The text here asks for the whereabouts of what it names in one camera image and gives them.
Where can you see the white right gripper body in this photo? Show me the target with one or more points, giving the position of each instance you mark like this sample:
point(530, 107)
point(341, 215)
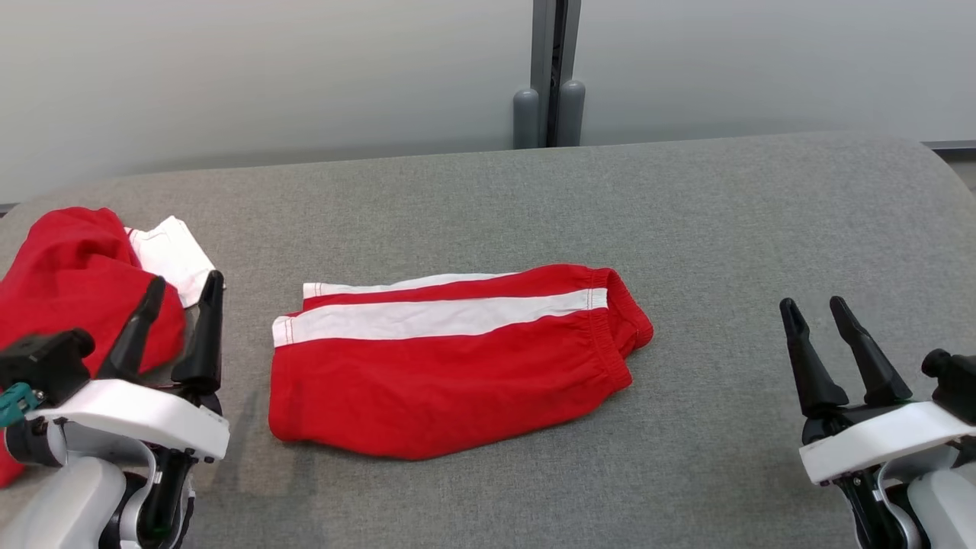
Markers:
point(877, 438)

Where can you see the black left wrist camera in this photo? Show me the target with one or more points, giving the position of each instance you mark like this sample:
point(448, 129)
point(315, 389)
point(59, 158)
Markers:
point(46, 366)

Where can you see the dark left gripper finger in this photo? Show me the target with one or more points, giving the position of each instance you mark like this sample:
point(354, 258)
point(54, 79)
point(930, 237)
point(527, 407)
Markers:
point(133, 343)
point(204, 351)

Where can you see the grey metal partition post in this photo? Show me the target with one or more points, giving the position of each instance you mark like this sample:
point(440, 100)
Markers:
point(543, 61)

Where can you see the teal left camera connector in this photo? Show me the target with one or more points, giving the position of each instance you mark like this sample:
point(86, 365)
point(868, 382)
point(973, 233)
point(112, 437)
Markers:
point(15, 402)

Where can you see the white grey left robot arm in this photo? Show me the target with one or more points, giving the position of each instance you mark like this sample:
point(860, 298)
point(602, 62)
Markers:
point(69, 503)

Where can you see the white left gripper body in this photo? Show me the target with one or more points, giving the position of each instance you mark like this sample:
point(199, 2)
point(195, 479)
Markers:
point(137, 415)

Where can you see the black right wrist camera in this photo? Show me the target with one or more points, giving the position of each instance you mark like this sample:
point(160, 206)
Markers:
point(957, 381)

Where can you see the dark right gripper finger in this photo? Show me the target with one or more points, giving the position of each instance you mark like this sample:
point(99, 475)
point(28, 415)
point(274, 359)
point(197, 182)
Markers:
point(816, 381)
point(877, 377)

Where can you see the red shirt with white sleeves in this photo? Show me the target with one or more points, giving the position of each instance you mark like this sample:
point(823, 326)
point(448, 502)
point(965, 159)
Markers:
point(69, 267)

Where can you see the red shorts with white stripe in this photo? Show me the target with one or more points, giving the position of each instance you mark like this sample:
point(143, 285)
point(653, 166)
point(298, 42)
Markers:
point(427, 381)

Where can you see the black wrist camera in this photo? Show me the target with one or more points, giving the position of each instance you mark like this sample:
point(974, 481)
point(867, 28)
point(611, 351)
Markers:
point(957, 381)
point(46, 366)

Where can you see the grey cylindrical post foot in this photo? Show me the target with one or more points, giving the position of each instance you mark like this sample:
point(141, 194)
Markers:
point(526, 122)
point(570, 114)

